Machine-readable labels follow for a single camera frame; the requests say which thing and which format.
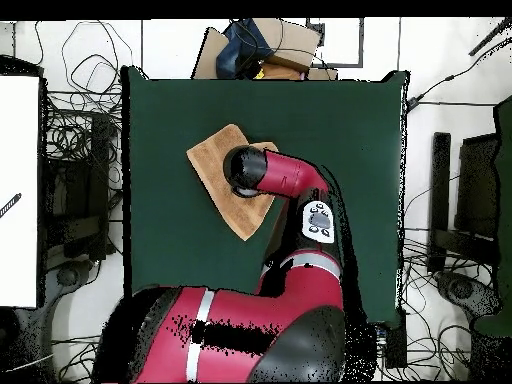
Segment orange terry towel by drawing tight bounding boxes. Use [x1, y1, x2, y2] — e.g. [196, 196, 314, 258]
[185, 123, 280, 242]

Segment flat brown cardboard sheet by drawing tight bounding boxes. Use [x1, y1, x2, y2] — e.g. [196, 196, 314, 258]
[191, 26, 231, 80]

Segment dark green table cloth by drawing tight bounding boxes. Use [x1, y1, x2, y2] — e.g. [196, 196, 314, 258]
[120, 65, 410, 328]

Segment blue jeans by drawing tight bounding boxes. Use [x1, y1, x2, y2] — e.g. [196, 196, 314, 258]
[215, 18, 275, 80]

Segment brown cardboard box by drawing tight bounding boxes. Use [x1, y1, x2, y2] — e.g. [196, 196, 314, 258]
[251, 17, 323, 73]

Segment black equipment rack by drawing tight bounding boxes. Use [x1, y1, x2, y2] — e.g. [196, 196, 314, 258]
[41, 111, 117, 261]

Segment black stand base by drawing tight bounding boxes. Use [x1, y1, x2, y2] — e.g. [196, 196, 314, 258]
[435, 269, 503, 321]
[45, 259, 97, 297]

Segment white panel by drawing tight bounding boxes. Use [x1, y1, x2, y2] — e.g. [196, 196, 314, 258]
[0, 74, 41, 309]

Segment black rod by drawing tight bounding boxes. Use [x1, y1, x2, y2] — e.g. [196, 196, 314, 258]
[468, 17, 512, 57]

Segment grey square floor frame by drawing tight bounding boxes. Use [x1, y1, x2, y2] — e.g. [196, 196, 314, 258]
[305, 17, 365, 68]

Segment black power adapter cable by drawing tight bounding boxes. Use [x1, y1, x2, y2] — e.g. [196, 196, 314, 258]
[405, 37, 512, 111]

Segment tangle of black cables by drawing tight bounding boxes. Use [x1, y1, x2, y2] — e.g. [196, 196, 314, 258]
[45, 19, 133, 193]

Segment black chair frame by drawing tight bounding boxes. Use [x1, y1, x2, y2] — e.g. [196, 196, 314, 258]
[427, 131, 501, 273]

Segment striped black strap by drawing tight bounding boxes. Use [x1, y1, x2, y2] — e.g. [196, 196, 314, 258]
[0, 192, 22, 219]

